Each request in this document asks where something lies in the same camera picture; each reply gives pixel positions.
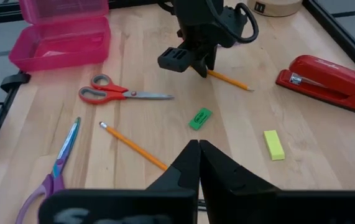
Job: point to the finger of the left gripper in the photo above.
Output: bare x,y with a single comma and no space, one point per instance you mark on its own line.
212,59
202,65

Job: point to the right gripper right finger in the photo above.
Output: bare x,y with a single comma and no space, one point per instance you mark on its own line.
227,186

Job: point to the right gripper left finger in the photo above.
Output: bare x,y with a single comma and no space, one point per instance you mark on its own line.
186,168

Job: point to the yellow pencil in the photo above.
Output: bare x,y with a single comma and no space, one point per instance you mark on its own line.
230,80
133,145

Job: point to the green eraser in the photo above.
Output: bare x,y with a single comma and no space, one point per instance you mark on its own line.
200,119

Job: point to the yellow-green eraser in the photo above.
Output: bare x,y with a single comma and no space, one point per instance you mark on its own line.
274,145

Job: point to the pink bowl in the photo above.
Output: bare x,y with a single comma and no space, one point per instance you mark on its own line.
59,46

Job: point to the white shade wooden base lamp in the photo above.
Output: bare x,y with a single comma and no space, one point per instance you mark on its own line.
276,7

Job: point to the red stapler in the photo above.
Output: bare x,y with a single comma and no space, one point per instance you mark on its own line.
335,81

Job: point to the black table clamp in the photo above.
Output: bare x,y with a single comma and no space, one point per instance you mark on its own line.
14,81

